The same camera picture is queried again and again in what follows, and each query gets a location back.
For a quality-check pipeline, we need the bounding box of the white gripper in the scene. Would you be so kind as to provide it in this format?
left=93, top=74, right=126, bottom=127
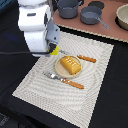
left=18, top=5, right=60, bottom=57

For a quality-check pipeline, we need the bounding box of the yellow butter box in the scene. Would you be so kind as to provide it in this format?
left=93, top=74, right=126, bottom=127
left=50, top=44, right=59, bottom=55

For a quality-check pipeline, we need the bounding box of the golden bread loaf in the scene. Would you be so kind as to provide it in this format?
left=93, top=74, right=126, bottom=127
left=60, top=56, right=82, bottom=75

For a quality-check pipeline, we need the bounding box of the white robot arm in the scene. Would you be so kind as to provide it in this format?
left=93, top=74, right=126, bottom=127
left=18, top=0, right=60, bottom=57

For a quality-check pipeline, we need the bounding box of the pink serving board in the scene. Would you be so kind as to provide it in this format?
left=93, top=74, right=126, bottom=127
left=53, top=0, right=128, bottom=42

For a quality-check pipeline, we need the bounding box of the dark grey cooking pot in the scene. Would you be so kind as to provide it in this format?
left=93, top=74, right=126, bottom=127
left=57, top=0, right=83, bottom=19

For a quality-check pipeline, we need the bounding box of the round wooden plate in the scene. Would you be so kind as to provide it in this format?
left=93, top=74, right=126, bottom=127
left=55, top=55, right=82, bottom=78

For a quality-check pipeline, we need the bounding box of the dark grey saucepan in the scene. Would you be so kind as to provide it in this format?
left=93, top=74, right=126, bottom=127
left=80, top=6, right=109, bottom=29

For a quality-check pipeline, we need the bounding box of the black round lid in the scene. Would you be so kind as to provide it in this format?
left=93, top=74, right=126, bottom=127
left=88, top=1, right=105, bottom=9

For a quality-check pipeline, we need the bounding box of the beige striped placemat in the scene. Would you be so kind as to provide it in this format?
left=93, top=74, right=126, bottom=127
left=13, top=32, right=113, bottom=128

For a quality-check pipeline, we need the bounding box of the beige bowl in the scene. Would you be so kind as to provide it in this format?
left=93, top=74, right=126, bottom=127
left=116, top=4, right=128, bottom=30

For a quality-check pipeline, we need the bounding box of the black cable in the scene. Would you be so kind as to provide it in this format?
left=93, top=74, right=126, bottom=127
left=0, top=49, right=51, bottom=57

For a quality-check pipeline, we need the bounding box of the knife with wooden handle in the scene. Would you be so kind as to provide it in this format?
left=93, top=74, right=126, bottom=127
left=59, top=50, right=97, bottom=63

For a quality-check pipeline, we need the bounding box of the fork with wooden handle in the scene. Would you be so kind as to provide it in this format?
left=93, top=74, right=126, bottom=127
left=43, top=72, right=84, bottom=89

